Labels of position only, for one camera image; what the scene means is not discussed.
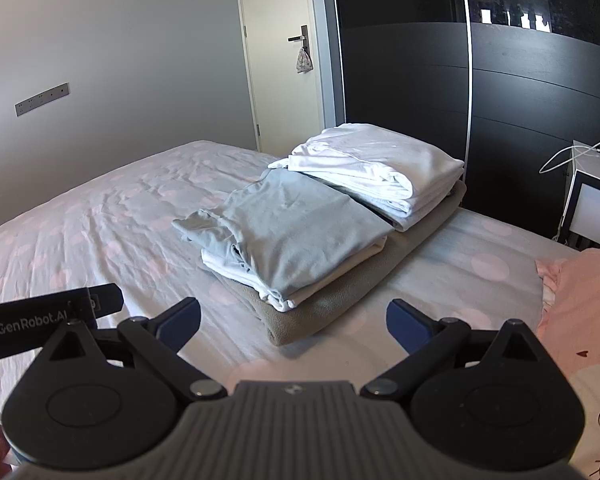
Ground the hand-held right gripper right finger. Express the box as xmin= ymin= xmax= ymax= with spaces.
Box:
xmin=360 ymin=298 xmax=557 ymax=402

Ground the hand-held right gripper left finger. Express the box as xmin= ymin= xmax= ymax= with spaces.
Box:
xmin=34 ymin=297 xmax=229 ymax=402

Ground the light blue shirt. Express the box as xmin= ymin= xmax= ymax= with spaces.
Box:
xmin=172 ymin=167 xmax=397 ymax=307

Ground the grey folded blanket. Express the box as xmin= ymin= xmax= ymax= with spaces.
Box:
xmin=211 ymin=180 xmax=469 ymax=347

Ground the white folded cloth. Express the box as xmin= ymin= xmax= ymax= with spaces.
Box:
xmin=201 ymin=237 xmax=388 ymax=312

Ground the bed with polka dot sheet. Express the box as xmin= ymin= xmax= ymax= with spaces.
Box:
xmin=0 ymin=139 xmax=600 ymax=480

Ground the white folded garment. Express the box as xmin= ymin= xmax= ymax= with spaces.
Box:
xmin=268 ymin=122 xmax=466 ymax=232

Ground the pink printed cloth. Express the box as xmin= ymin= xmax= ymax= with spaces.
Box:
xmin=534 ymin=247 xmax=600 ymax=480

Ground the white nightstand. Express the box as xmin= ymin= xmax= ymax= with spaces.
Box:
xmin=561 ymin=139 xmax=600 ymax=254

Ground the black wardrobe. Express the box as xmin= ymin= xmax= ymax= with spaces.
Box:
xmin=319 ymin=0 xmax=600 ymax=242

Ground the white door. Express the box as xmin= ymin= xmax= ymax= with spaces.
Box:
xmin=234 ymin=0 xmax=342 ymax=154

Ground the small hanging pouch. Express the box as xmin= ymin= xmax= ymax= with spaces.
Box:
xmin=294 ymin=45 xmax=314 ymax=75

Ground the wall switch panel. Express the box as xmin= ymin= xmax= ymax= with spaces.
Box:
xmin=13 ymin=82 xmax=72 ymax=117

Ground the white cable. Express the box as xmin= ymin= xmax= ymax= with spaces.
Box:
xmin=538 ymin=143 xmax=600 ymax=176

